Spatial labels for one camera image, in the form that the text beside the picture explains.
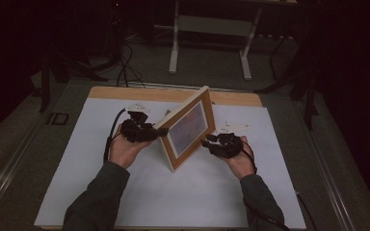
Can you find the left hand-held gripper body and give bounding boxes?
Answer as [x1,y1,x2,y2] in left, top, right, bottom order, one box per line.
[119,102,158,144]

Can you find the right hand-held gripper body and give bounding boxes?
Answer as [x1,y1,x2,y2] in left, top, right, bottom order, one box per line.
[213,120,251,160]

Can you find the wooden picture frame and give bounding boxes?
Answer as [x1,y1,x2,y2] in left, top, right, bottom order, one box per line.
[153,85,217,173]

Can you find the person's right hand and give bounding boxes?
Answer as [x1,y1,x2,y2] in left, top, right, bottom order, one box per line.
[225,135,257,181]

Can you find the person's left hand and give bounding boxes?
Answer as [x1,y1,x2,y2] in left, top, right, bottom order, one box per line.
[108,124,152,170]

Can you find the white table mat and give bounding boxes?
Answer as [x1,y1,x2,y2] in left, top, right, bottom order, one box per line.
[33,97,306,229]

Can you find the black floor socket box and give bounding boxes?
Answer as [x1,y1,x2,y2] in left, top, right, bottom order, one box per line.
[46,112,70,126]

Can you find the black metal stand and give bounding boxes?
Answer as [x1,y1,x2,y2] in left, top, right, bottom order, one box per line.
[254,32,320,131]
[38,47,109,114]

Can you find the black equipment tower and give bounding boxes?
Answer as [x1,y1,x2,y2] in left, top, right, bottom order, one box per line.
[104,0,125,62]

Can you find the left hand-held gripper cable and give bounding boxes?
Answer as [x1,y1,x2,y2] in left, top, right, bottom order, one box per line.
[103,108,128,163]

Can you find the hand-held gripper cable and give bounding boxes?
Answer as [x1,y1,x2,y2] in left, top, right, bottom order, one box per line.
[241,141,318,231]
[103,108,128,163]

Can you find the right hand-held gripper cable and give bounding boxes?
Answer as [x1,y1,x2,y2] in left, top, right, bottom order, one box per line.
[241,141,318,231]

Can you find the black floor cables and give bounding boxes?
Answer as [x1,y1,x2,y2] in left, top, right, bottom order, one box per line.
[115,41,146,89]

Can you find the metal floor rail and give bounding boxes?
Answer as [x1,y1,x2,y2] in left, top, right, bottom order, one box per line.
[297,102,357,231]
[0,121,43,214]

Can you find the white metal table frame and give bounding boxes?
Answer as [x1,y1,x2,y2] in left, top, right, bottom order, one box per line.
[168,0,264,82]

